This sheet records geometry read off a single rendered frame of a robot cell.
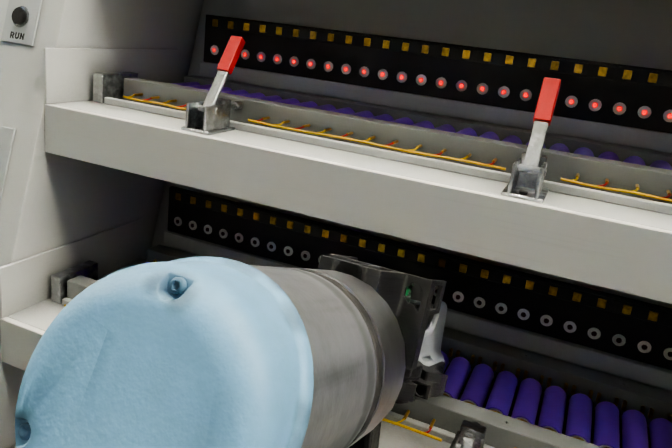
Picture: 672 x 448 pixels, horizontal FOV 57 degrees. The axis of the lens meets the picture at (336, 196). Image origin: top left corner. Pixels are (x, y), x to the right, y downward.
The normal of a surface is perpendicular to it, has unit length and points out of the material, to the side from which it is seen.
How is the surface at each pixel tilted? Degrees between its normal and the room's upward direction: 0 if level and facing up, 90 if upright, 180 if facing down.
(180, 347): 82
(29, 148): 90
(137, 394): 80
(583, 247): 105
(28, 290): 90
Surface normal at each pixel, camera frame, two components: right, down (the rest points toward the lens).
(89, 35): 0.91, 0.21
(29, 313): 0.11, -0.96
